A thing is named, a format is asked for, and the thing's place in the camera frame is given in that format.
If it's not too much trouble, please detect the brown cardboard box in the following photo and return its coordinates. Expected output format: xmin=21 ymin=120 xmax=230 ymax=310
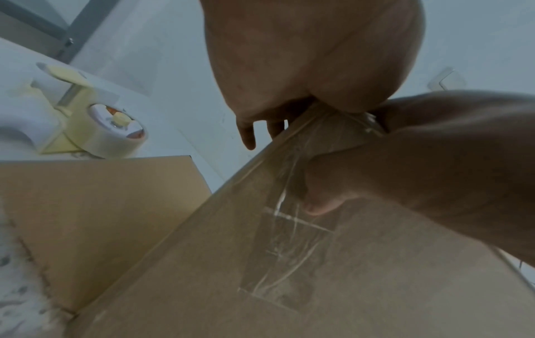
xmin=0 ymin=100 xmax=535 ymax=338

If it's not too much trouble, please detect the person's right hand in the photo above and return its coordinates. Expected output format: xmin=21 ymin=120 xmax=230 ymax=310
xmin=303 ymin=89 xmax=535 ymax=268

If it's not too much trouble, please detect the grey metal shelf rack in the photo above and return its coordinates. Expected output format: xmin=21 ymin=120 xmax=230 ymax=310
xmin=0 ymin=0 xmax=122 ymax=65

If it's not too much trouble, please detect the white wall switch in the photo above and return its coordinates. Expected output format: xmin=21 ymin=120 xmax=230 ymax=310
xmin=426 ymin=67 xmax=466 ymax=92

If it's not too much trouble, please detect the yellow white tape dispenser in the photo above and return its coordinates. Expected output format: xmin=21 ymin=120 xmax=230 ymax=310
xmin=0 ymin=61 xmax=149 ymax=160

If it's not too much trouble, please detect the person's left hand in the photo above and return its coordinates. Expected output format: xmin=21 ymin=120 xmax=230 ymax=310
xmin=198 ymin=0 xmax=426 ymax=151

